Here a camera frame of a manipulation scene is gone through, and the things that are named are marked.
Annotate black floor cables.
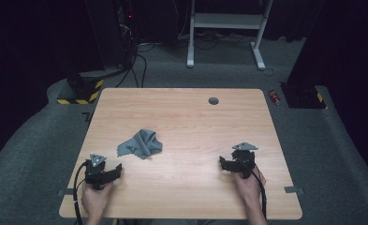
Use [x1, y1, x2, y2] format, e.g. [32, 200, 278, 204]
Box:
[115, 41, 156, 89]

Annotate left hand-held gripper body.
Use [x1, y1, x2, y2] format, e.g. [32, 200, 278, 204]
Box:
[84, 152, 110, 190]

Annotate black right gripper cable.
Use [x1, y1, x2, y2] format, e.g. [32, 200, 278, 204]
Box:
[250, 170, 268, 220]

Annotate person's left hand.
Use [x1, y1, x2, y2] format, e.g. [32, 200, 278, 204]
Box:
[81, 181, 114, 220]

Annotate white metal stand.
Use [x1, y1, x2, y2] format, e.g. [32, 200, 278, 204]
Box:
[186, 0, 273, 71]

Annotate black yellow striped stand base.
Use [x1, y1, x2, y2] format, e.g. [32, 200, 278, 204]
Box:
[56, 70, 105, 106]

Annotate dark equipment rack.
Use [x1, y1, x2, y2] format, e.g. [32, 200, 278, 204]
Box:
[84, 0, 139, 68]

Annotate grey tape strip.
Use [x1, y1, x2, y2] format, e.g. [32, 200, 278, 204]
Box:
[284, 186, 305, 195]
[57, 187, 77, 197]

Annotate grey cloth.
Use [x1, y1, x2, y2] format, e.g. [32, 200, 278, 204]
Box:
[116, 128, 164, 160]

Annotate person's right hand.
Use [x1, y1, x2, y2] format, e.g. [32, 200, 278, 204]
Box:
[232, 166, 267, 205]

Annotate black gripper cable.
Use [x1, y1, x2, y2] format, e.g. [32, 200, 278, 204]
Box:
[72, 160, 90, 225]
[250, 170, 268, 220]

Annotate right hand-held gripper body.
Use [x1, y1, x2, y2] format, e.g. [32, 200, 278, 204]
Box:
[230, 142, 259, 180]

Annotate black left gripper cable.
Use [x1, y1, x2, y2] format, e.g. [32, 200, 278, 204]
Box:
[72, 160, 90, 225]

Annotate red can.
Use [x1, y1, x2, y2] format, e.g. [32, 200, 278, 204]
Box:
[268, 89, 281, 106]

